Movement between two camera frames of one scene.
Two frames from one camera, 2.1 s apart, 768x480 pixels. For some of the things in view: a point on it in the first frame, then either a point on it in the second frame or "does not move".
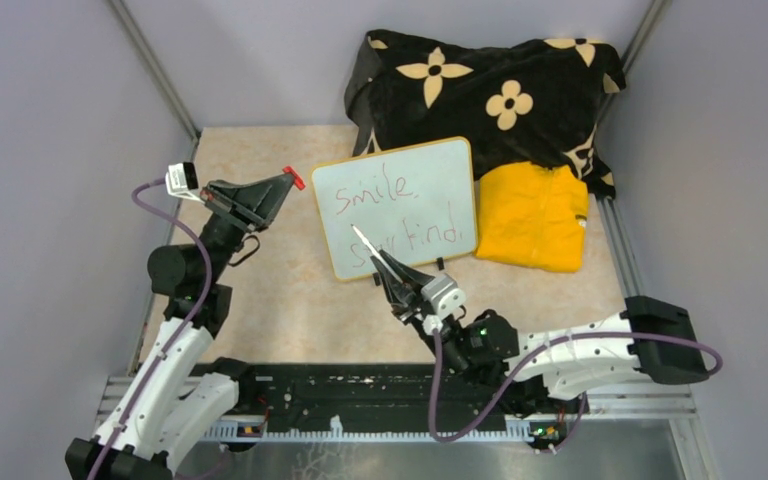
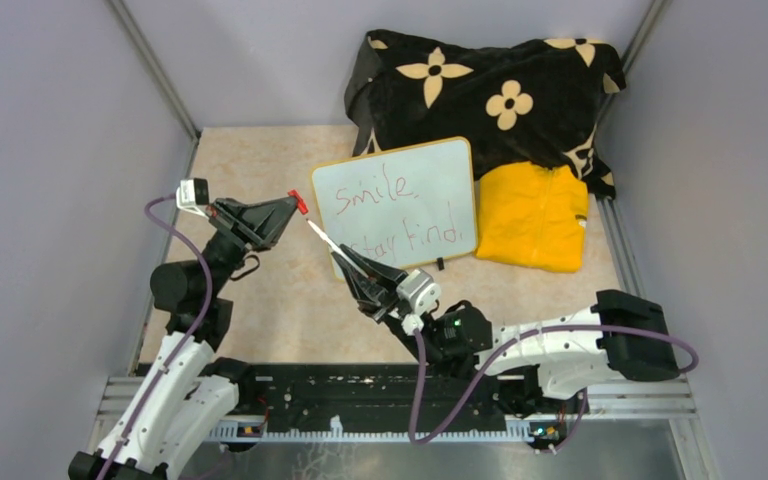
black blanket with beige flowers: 540,102 does not move
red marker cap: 299,182 -> 300,202
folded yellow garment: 532,216 does not move
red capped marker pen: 375,252 -> 329,241
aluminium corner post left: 157,73 does not move
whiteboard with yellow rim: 417,204 does not move
